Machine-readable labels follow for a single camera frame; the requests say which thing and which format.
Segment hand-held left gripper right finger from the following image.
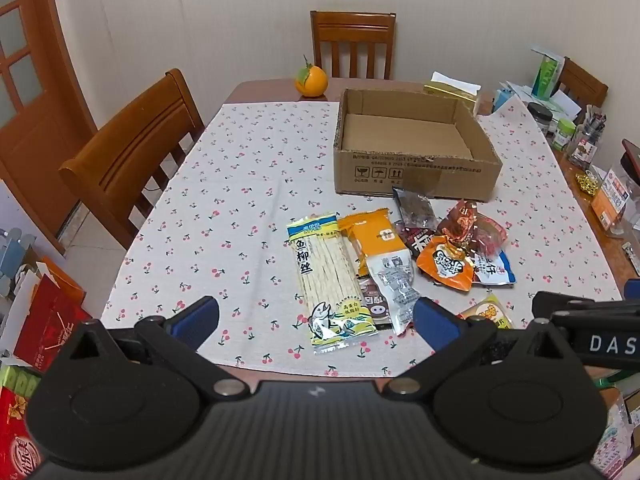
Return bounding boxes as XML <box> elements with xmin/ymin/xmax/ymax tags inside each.
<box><xmin>381</xmin><ymin>297</ymin><xmax>572</xmax><ymax>403</ymax></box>

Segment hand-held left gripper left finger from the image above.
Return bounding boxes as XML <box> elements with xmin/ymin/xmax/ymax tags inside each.
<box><xmin>60</xmin><ymin>296</ymin><xmax>247</xmax><ymax>405</ymax></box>

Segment clear silver snack packet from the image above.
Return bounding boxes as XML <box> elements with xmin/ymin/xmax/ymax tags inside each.
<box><xmin>365</xmin><ymin>255</ymin><xmax>421</xmax><ymax>336</ymax></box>

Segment small yellow snack packet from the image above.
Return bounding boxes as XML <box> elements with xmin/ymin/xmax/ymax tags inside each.
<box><xmin>457</xmin><ymin>294</ymin><xmax>514</xmax><ymax>331</ymax></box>

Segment orange cartoon logo snack packet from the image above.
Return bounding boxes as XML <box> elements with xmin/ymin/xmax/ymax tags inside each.
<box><xmin>416</xmin><ymin>235</ymin><xmax>475</xmax><ymax>292</ymax></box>

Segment small brown snack packet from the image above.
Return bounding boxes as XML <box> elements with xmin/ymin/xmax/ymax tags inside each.
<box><xmin>357</xmin><ymin>275</ymin><xmax>393</xmax><ymax>331</ymax></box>

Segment white and blue fish packet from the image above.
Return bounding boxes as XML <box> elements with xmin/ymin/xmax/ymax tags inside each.
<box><xmin>470</xmin><ymin>250</ymin><xmax>516</xmax><ymax>288</ymax></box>

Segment black and red snack packet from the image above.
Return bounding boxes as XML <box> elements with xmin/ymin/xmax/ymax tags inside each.
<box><xmin>395</xmin><ymin>220</ymin><xmax>439</xmax><ymax>261</ymax></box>

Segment red-brown foil snack packet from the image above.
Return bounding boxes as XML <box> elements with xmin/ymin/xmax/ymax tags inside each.
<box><xmin>436</xmin><ymin>199</ymin><xmax>482</xmax><ymax>252</ymax></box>

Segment plain orange snack packet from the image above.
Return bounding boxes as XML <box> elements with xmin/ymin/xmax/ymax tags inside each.
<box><xmin>338</xmin><ymin>208</ymin><xmax>408</xmax><ymax>278</ymax></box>

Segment red transparent snack packet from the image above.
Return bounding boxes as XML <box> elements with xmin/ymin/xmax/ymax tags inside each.
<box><xmin>470</xmin><ymin>214</ymin><xmax>507</xmax><ymax>261</ymax></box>

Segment dark transparent snack packet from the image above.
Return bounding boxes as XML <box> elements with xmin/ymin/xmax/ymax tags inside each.
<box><xmin>391</xmin><ymin>186</ymin><xmax>436</xmax><ymax>228</ymax></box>

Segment yellow fish strip packet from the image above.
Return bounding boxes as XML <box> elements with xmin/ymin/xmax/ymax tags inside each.
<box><xmin>286</xmin><ymin>210</ymin><xmax>379</xmax><ymax>356</ymax></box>

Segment cardboard box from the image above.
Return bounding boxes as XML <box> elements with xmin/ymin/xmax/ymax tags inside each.
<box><xmin>333</xmin><ymin>88</ymin><xmax>503</xmax><ymax>204</ymax></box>

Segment large clear plastic jar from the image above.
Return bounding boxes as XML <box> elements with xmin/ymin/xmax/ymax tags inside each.
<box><xmin>592</xmin><ymin>152</ymin><xmax>640</xmax><ymax>235</ymax></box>

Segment gold ornament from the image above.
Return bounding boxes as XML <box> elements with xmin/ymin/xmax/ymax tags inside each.
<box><xmin>574</xmin><ymin>171</ymin><xmax>601</xmax><ymax>196</ymax></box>

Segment orange paper bag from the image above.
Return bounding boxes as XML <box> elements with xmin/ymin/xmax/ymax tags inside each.
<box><xmin>37</xmin><ymin>257</ymin><xmax>86</xmax><ymax>307</ymax></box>

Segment red paper bag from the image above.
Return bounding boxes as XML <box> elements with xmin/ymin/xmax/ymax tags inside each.
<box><xmin>12</xmin><ymin>275</ymin><xmax>93</xmax><ymax>372</ymax></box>

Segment clear jar of pens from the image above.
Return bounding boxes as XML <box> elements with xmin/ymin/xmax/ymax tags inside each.
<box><xmin>566</xmin><ymin>105</ymin><xmax>607</xmax><ymax>168</ymax></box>

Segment green lid jar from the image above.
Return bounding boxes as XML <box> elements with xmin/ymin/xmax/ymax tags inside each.
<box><xmin>552</xmin><ymin>118</ymin><xmax>577</xmax><ymax>151</ymax></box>

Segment black lid jar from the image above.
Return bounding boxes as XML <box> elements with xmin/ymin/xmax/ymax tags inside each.
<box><xmin>527</xmin><ymin>102</ymin><xmax>554</xmax><ymax>136</ymax></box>

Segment white and blue box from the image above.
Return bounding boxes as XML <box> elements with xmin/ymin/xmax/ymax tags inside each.
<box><xmin>0</xmin><ymin>227</ymin><xmax>41</xmax><ymax>301</ymax></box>

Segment wooden chair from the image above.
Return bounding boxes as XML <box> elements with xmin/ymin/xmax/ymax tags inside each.
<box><xmin>310</xmin><ymin>10</ymin><xmax>397</xmax><ymax>81</ymax></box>
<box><xmin>59</xmin><ymin>68</ymin><xmax>206</xmax><ymax>251</ymax></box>
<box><xmin>555</xmin><ymin>56</ymin><xmax>609</xmax><ymax>111</ymax></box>

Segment pile of papers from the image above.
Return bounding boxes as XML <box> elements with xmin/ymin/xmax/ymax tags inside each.
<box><xmin>492</xmin><ymin>80</ymin><xmax>583</xmax><ymax>121</ymax></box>

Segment green and white carton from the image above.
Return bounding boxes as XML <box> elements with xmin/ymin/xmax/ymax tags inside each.
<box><xmin>531</xmin><ymin>46</ymin><xmax>566</xmax><ymax>99</ymax></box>

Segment yellow tissue box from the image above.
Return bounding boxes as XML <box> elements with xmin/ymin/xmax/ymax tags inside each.
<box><xmin>424</xmin><ymin>71</ymin><xmax>483</xmax><ymax>106</ymax></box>

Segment orange fruit with leaf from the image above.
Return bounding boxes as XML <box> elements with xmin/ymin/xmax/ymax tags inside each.
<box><xmin>294</xmin><ymin>55</ymin><xmax>329</xmax><ymax>97</ymax></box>

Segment wooden door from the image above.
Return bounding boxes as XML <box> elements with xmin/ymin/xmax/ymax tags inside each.
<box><xmin>0</xmin><ymin>0</ymin><xmax>98</xmax><ymax>256</ymax></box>

